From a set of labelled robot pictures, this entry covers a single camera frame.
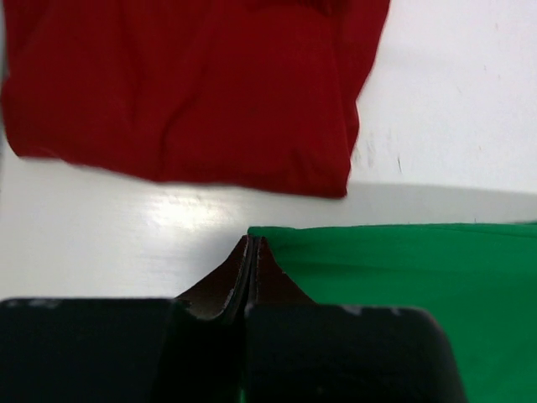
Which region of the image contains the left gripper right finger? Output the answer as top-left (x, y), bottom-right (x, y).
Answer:
top-left (245, 237), bottom-right (466, 402)

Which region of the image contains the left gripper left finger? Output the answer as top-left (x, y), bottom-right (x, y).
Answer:
top-left (1, 236), bottom-right (252, 402)

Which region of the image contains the green t shirt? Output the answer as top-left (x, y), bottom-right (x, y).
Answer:
top-left (248, 222), bottom-right (536, 402)

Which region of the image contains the red t shirt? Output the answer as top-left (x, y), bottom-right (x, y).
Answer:
top-left (1, 1), bottom-right (389, 198)

